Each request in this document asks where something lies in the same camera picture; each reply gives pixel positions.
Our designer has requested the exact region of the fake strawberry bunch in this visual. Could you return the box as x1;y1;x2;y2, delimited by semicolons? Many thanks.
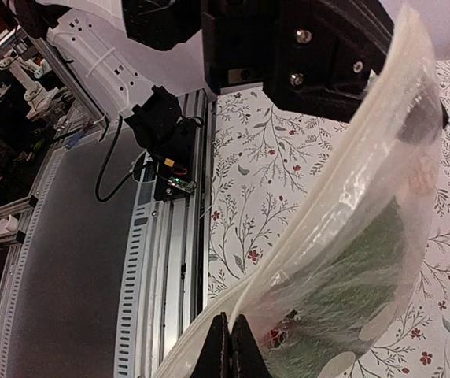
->
264;309;300;349

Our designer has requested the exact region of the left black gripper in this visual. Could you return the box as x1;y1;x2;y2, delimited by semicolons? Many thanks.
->
122;1;393;122

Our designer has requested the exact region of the floral table mat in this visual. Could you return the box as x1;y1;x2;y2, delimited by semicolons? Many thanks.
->
207;58;450;378

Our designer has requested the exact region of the aluminium front rail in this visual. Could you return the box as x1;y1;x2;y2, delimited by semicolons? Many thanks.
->
0;90;218;378

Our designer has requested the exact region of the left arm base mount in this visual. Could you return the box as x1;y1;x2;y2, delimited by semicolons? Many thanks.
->
149;116;205;202

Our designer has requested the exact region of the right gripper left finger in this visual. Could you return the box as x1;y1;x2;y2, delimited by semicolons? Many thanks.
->
191;312;231;378

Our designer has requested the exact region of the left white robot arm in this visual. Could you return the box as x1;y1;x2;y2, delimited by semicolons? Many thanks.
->
10;1;400;154

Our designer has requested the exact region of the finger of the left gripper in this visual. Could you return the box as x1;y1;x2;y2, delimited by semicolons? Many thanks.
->
396;86;449;144

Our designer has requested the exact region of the clear zip top bag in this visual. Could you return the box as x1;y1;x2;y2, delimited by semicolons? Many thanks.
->
156;3;443;377

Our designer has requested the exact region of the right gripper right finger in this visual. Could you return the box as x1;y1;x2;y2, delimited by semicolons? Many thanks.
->
231;314;271;378

